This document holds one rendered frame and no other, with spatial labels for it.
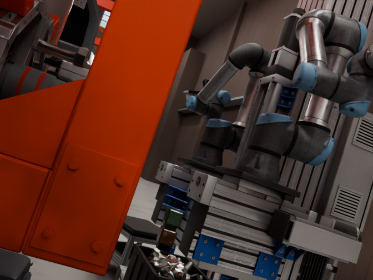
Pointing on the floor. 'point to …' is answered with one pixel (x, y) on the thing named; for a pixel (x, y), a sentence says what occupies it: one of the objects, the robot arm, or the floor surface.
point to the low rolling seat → (127, 249)
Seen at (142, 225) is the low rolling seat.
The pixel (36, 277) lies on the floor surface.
